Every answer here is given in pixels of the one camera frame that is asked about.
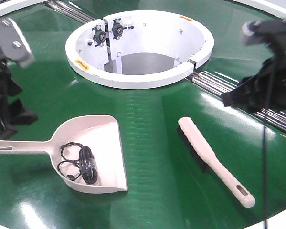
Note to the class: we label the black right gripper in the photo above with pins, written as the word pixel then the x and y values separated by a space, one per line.
pixel 266 89

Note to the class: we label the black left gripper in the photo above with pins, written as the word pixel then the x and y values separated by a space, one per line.
pixel 15 113

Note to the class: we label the pink hand brush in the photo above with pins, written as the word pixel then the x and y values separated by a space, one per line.
pixel 198 142

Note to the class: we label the pink plastic dustpan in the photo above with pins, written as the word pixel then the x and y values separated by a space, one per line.
pixel 98 132

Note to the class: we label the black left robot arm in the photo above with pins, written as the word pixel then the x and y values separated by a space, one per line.
pixel 15 113

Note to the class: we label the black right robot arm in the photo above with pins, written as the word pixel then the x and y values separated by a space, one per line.
pixel 272 33

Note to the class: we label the steel rollers right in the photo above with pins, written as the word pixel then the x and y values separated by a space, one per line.
pixel 218 83

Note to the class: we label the steel rollers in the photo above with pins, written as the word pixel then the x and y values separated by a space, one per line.
pixel 69 10
pixel 218 83

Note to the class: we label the orange warning label front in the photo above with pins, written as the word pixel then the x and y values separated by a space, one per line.
pixel 81 64

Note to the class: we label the orange warning label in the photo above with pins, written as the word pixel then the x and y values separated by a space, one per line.
pixel 81 64
pixel 186 18

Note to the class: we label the white outer rim right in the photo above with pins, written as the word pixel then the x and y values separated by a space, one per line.
pixel 265 6

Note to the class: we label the white rim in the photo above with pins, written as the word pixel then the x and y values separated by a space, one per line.
pixel 14 5
pixel 265 6

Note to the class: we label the orange warning label rear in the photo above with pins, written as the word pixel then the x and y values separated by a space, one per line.
pixel 186 18

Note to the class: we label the white outer rim left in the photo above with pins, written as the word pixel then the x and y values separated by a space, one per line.
pixel 14 5

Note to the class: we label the steel rollers upper left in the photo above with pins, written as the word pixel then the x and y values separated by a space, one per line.
pixel 69 10

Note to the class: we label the black left bearing mount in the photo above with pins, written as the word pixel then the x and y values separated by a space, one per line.
pixel 99 36

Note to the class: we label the black bearing mount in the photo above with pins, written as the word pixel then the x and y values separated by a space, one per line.
pixel 118 29
pixel 99 36

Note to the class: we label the black right bearing mount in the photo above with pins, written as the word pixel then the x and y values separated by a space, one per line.
pixel 118 29

